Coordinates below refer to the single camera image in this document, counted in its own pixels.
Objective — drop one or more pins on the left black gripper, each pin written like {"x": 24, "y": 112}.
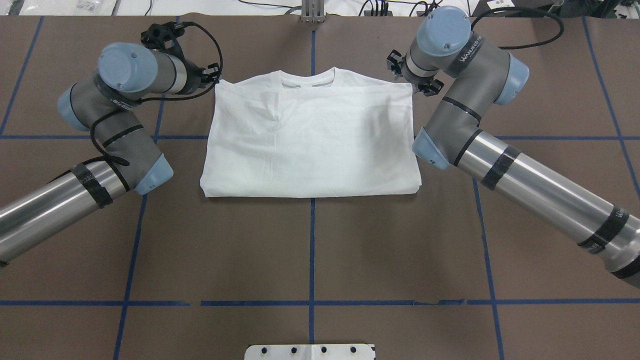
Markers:
{"x": 197, "y": 79}

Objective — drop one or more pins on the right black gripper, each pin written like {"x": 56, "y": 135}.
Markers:
{"x": 419, "y": 80}

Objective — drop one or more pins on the white printed t-shirt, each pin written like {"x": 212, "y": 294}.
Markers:
{"x": 338, "y": 134}

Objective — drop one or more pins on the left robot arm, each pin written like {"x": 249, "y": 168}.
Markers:
{"x": 127, "y": 76}

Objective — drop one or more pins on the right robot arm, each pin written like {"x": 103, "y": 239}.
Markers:
{"x": 538, "y": 132}

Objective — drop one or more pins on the clear plastic bag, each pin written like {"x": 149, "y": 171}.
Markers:
{"x": 58, "y": 7}

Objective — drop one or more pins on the aluminium frame post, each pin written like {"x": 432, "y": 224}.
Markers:
{"x": 313, "y": 11}

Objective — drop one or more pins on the white camera post with base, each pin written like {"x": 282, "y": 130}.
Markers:
{"x": 327, "y": 351}

